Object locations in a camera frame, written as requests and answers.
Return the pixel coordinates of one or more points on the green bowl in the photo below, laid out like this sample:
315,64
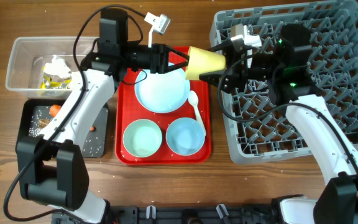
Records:
142,138

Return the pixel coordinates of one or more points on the white plastic spoon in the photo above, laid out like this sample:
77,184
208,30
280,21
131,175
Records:
193,101

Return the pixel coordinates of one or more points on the clear plastic bin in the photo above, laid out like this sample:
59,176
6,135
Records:
27,59

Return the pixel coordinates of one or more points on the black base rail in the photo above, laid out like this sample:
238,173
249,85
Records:
246,214

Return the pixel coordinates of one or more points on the blue bowl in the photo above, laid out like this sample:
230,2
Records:
185,136

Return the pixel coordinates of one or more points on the yellow silver foil wrapper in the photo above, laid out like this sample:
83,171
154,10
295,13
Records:
54,82

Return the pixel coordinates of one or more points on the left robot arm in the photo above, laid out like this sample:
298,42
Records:
52,170

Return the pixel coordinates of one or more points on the brown food lump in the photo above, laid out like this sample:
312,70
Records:
42,123

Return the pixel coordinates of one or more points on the grey dishwasher rack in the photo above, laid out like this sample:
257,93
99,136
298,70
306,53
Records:
255,132

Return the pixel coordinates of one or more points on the light blue plate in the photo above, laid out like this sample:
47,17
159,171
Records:
162,93

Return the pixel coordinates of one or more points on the orange carrot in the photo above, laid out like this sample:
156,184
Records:
54,109

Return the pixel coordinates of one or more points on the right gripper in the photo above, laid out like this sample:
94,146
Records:
238,72

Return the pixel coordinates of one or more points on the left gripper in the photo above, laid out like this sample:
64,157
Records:
160,58

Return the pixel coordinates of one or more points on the black plastic tray bin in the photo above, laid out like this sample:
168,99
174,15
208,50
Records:
27,112

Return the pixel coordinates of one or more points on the yellow plastic cup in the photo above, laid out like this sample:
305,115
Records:
203,61

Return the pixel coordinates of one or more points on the white tissue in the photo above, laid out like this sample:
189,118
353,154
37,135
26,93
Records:
58,67

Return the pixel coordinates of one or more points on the white rice pile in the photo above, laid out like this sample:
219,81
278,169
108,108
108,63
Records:
95,141

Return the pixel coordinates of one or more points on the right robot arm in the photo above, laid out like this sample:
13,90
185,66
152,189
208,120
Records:
297,97

